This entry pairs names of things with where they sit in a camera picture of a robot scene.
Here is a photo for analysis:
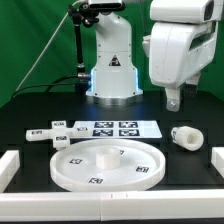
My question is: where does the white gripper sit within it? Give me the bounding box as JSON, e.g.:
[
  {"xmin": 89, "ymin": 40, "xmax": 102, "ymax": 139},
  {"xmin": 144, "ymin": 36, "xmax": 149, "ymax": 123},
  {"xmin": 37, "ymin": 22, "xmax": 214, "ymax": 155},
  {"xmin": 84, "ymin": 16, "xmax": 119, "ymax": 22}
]
[{"xmin": 143, "ymin": 22, "xmax": 216, "ymax": 112}]

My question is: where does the white round table top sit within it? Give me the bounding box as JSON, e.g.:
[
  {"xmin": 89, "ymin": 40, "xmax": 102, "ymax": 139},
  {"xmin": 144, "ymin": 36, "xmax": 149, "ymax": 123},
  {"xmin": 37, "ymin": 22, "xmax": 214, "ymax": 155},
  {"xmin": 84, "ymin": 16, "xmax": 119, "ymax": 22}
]
[{"xmin": 50, "ymin": 139, "xmax": 166, "ymax": 192}]

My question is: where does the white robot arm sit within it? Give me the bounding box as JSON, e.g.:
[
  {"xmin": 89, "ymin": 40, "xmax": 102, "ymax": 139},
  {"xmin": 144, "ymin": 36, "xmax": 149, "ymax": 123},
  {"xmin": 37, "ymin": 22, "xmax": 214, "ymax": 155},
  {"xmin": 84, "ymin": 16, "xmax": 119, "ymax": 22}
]
[{"xmin": 87, "ymin": 0, "xmax": 224, "ymax": 112}]

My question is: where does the white marker sheet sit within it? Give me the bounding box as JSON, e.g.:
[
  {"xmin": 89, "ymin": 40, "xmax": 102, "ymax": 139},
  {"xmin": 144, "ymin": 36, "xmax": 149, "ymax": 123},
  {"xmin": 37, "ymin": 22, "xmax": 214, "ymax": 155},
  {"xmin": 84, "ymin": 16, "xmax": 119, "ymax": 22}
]
[{"xmin": 73, "ymin": 120, "xmax": 162, "ymax": 139}]

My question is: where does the white front fence bar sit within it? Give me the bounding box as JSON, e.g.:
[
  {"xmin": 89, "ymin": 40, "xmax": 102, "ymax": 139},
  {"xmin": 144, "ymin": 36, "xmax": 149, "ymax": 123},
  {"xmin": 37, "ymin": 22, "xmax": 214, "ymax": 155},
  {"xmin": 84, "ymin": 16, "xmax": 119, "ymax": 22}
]
[{"xmin": 0, "ymin": 189, "xmax": 224, "ymax": 221}]

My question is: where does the white cross-shaped table base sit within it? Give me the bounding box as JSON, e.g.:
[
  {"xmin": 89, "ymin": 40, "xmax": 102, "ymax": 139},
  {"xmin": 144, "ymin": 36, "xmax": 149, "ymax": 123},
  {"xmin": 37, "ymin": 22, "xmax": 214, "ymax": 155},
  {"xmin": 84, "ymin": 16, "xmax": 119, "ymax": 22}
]
[{"xmin": 26, "ymin": 120, "xmax": 92, "ymax": 150}]

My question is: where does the white left fence block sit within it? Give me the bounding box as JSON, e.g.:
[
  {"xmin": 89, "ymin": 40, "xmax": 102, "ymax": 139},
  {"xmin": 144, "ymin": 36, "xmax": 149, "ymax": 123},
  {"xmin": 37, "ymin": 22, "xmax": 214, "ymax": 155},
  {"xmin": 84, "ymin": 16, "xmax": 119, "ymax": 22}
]
[{"xmin": 0, "ymin": 150, "xmax": 20, "ymax": 193}]

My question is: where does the black cable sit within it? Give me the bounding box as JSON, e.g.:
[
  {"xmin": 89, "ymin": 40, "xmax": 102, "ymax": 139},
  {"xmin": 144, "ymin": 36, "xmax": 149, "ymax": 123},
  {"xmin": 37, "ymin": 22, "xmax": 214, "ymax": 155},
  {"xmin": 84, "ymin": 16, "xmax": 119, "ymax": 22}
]
[{"xmin": 11, "ymin": 75, "xmax": 91, "ymax": 100}]

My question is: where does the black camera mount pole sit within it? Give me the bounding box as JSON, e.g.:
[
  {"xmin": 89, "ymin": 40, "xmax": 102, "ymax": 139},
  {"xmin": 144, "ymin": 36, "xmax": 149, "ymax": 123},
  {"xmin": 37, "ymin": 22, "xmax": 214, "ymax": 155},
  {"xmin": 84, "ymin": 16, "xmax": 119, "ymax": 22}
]
[{"xmin": 68, "ymin": 3, "xmax": 98, "ymax": 95}]

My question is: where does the white cable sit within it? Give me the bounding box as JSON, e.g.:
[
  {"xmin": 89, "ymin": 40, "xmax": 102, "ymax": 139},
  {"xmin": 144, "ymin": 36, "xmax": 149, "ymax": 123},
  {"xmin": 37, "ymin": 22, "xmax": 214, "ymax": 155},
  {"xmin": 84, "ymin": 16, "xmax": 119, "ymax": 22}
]
[{"xmin": 15, "ymin": 0, "xmax": 84, "ymax": 92}]

